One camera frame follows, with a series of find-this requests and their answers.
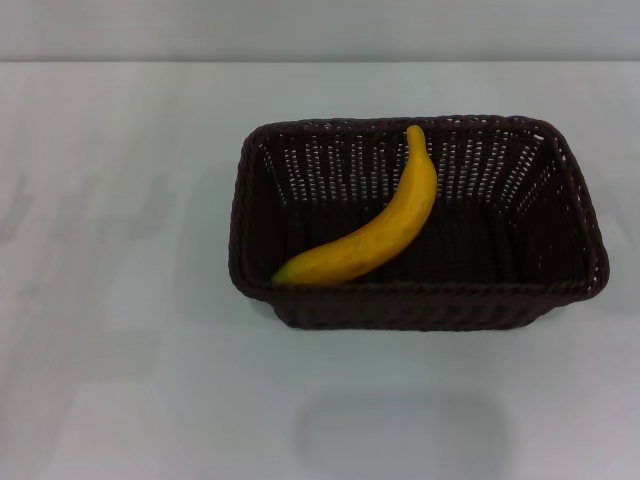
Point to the yellow banana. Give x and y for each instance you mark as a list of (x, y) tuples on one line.
[(390, 220)]

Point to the dark brown woven basket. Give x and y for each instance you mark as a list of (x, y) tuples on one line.
[(450, 305)]

